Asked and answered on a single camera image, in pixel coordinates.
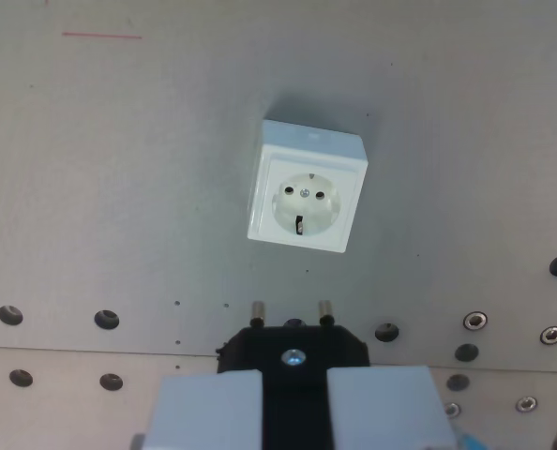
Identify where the black two-pin power plug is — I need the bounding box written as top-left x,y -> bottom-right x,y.
215,299 -> 371,450

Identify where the white wall socket box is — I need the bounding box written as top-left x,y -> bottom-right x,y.
246,118 -> 369,255

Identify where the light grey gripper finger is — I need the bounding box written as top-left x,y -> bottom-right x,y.
326,365 -> 459,450
143,369 -> 264,450

